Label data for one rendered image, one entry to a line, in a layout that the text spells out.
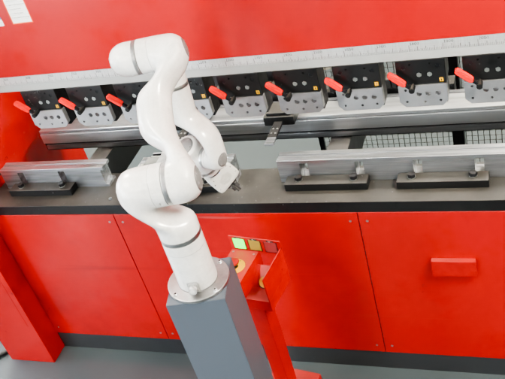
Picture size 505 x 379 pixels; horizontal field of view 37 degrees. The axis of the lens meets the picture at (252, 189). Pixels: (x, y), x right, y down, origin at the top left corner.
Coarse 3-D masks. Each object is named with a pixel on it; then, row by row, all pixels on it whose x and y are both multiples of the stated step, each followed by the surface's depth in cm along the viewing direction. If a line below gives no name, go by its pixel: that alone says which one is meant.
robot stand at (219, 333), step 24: (240, 288) 236; (192, 312) 220; (216, 312) 219; (240, 312) 231; (192, 336) 226; (216, 336) 225; (240, 336) 227; (192, 360) 233; (216, 360) 232; (240, 360) 231; (264, 360) 253
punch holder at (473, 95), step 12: (468, 60) 223; (480, 60) 222; (492, 60) 221; (504, 60) 221; (468, 72) 226; (480, 72) 225; (492, 72) 224; (504, 72) 223; (468, 84) 228; (492, 84) 226; (504, 84) 225; (468, 96) 231; (480, 96) 230; (492, 96) 230; (504, 96) 227
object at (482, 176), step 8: (400, 176) 256; (416, 176) 254; (424, 176) 253; (432, 176) 252; (440, 176) 251; (448, 176) 250; (456, 176) 249; (464, 176) 248; (480, 176) 246; (488, 176) 245; (400, 184) 254; (408, 184) 253; (416, 184) 252; (424, 184) 251; (432, 184) 250; (440, 184) 249; (448, 184) 249; (456, 184) 248; (464, 184) 247; (472, 184) 246; (480, 184) 245; (488, 184) 244
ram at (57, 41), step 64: (0, 0) 257; (64, 0) 250; (128, 0) 243; (192, 0) 236; (256, 0) 230; (320, 0) 225; (384, 0) 219; (448, 0) 214; (0, 64) 275; (64, 64) 267; (320, 64) 238
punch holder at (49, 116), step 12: (24, 96) 282; (36, 96) 280; (48, 96) 278; (60, 96) 280; (36, 108) 284; (48, 108) 282; (60, 108) 281; (36, 120) 288; (48, 120) 286; (60, 120) 284; (72, 120) 287
